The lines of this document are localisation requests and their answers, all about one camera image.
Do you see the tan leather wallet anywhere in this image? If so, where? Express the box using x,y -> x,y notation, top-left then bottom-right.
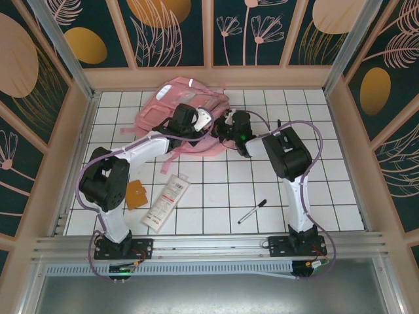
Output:
126,179 -> 148,211

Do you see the pink backpack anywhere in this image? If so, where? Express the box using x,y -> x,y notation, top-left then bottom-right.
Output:
120,76 -> 230,176

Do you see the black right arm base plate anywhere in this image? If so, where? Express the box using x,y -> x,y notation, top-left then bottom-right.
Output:
267,235 -> 328,258

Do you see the grey metal panel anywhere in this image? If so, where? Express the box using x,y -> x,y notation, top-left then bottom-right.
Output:
32,261 -> 393,314

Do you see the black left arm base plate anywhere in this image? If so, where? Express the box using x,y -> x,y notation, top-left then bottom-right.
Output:
94,238 -> 155,261

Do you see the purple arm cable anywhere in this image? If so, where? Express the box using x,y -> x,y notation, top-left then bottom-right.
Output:
244,110 -> 338,281
75,106 -> 217,283

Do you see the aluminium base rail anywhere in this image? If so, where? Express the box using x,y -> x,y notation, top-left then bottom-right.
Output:
31,231 -> 389,262

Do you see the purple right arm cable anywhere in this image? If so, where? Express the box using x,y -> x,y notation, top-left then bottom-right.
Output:
244,110 -> 338,281

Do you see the grey slotted cable duct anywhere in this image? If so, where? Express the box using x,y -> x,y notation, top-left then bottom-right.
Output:
45,260 -> 297,279

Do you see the white marker with black cap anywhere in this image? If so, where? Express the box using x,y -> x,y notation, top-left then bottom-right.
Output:
237,198 -> 268,225

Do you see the aluminium corner post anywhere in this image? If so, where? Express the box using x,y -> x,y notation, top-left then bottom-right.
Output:
322,0 -> 390,96
26,0 -> 99,99

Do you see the small electronics board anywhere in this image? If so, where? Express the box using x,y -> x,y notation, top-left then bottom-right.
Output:
108,264 -> 137,275
304,260 -> 328,271

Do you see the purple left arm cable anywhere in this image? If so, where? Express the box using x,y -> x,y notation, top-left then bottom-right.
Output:
75,106 -> 217,283

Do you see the white pencil case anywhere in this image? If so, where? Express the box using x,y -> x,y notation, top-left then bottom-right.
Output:
139,173 -> 191,233

